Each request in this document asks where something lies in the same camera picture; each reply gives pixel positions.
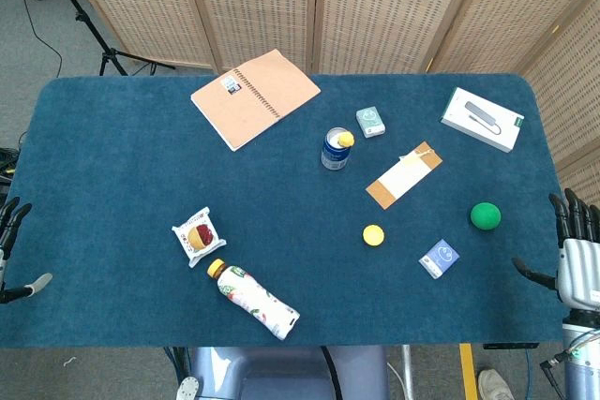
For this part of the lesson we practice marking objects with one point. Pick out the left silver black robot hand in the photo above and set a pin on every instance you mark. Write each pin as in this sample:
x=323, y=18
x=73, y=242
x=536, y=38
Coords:
x=10, y=224

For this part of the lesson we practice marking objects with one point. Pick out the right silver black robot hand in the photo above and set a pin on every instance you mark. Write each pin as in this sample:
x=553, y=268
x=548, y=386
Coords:
x=579, y=273

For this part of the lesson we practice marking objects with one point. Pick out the small yellow ball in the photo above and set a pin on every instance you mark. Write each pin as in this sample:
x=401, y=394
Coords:
x=347, y=139

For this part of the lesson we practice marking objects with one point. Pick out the yellow round cap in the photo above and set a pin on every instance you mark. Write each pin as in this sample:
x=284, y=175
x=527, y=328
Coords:
x=373, y=235

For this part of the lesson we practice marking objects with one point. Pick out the black bar under table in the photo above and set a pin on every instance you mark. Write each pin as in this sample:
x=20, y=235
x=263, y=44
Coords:
x=511, y=346

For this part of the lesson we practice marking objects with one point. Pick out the green ball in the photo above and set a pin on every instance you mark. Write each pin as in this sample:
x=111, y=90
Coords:
x=485, y=216

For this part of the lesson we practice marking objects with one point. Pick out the blue table mat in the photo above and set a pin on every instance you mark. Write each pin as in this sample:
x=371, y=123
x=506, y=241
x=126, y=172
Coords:
x=140, y=194

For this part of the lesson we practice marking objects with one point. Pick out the white sneaker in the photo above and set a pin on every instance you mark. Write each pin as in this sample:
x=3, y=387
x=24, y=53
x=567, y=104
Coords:
x=494, y=383

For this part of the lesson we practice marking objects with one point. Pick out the small blue card box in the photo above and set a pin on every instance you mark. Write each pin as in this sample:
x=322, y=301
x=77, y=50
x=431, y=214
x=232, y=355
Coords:
x=439, y=258

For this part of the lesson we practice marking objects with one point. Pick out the yellow floor strip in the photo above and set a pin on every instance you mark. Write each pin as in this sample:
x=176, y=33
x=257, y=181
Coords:
x=469, y=372

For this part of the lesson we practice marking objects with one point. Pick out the white usb hub box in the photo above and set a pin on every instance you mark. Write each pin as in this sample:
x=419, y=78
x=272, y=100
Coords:
x=483, y=120

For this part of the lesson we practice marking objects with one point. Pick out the white packaged pastry snack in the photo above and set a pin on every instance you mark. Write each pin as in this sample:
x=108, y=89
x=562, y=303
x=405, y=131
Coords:
x=199, y=237

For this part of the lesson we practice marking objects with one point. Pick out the metal table leg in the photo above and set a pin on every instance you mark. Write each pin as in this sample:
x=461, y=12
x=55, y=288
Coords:
x=408, y=372

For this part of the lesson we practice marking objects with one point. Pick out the black tripod stand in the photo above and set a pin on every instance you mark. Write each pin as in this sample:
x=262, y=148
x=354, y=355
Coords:
x=84, y=20

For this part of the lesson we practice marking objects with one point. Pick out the white bottle yellow cap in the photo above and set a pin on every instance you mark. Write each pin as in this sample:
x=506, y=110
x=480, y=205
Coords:
x=255, y=300

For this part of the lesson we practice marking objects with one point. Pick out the small green card box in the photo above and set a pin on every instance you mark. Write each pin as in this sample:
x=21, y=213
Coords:
x=370, y=122

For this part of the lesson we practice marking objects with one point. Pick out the blue white drink can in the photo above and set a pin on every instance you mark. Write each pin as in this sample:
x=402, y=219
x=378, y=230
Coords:
x=334, y=156

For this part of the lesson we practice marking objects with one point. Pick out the tan spiral notebook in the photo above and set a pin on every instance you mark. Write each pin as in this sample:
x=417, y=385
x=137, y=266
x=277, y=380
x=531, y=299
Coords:
x=255, y=98

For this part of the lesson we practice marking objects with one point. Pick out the blue-grey robot torso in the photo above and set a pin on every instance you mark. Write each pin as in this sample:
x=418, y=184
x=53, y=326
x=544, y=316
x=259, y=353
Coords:
x=281, y=374

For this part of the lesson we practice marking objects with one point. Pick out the wooden woven folding screen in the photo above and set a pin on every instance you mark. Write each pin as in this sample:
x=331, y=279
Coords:
x=375, y=6

